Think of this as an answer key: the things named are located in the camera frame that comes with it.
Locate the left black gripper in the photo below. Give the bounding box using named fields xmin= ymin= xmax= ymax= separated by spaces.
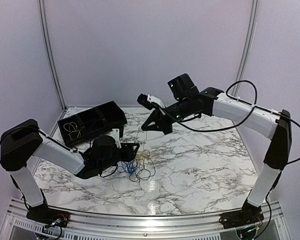
xmin=98 ymin=142 xmax=140 ymax=172

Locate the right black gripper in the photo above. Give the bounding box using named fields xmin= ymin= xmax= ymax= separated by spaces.
xmin=141 ymin=96 xmax=194 ymax=134

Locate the yellow cable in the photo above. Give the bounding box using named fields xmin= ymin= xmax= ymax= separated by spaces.
xmin=63 ymin=121 xmax=82 ymax=141
xmin=135 ymin=149 xmax=151 ymax=166

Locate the blue cable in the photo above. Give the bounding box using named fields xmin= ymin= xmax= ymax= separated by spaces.
xmin=116 ymin=159 xmax=139 ymax=175

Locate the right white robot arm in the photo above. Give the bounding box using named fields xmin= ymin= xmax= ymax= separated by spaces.
xmin=137 ymin=73 xmax=292 ymax=224

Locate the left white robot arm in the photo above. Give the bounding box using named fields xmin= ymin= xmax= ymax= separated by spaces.
xmin=0 ymin=119 xmax=140 ymax=223

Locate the black three-compartment bin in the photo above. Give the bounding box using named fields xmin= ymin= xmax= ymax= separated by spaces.
xmin=58 ymin=101 xmax=127 ymax=148

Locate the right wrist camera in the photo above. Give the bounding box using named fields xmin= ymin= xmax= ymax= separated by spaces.
xmin=137 ymin=93 xmax=166 ymax=110

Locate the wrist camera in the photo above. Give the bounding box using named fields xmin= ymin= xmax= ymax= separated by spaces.
xmin=137 ymin=93 xmax=166 ymax=110
xmin=110 ymin=128 xmax=122 ymax=149

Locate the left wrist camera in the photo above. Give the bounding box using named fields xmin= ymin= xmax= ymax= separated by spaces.
xmin=110 ymin=128 xmax=122 ymax=149

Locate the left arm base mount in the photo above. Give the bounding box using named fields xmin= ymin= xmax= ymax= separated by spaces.
xmin=26 ymin=204 xmax=70 ymax=228

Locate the right aluminium frame post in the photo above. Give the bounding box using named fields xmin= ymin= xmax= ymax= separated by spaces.
xmin=231 ymin=0 xmax=260 ymax=97

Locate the aluminium frame post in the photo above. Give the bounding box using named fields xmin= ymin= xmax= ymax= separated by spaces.
xmin=38 ymin=0 xmax=67 ymax=111
xmin=231 ymin=0 xmax=260 ymax=97

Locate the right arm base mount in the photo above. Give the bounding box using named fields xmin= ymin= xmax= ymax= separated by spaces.
xmin=219 ymin=211 xmax=265 ymax=229

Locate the aluminium front rail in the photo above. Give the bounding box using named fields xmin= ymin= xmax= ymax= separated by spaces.
xmin=0 ymin=197 xmax=286 ymax=240

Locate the left aluminium frame post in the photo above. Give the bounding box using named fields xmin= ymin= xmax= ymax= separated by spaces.
xmin=38 ymin=0 xmax=67 ymax=111

